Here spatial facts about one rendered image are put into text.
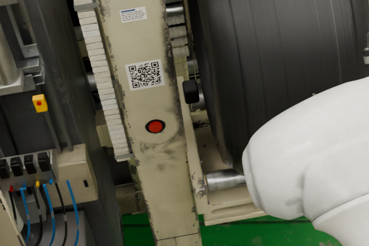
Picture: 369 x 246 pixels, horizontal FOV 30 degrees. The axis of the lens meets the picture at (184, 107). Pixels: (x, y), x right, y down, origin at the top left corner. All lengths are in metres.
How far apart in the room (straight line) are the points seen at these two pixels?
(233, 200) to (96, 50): 0.51
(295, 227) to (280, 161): 2.01
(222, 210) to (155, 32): 0.52
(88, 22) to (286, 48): 0.39
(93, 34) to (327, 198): 0.83
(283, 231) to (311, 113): 1.99
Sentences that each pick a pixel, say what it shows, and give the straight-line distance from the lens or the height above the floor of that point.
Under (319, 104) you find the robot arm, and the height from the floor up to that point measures 1.70.
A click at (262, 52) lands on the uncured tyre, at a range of 1.26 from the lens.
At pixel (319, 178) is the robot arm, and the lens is 0.66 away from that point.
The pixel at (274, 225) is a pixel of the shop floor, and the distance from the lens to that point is 2.67.
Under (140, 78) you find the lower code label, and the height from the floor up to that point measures 1.21.
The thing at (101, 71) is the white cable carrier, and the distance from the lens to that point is 1.46.
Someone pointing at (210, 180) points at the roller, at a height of 0.92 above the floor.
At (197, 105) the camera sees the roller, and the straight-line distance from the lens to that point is 1.82.
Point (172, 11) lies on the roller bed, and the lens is 1.86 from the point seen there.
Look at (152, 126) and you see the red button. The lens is 1.56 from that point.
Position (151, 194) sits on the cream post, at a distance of 1.75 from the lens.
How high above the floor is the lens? 2.19
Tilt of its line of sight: 45 degrees down
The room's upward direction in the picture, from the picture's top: 8 degrees counter-clockwise
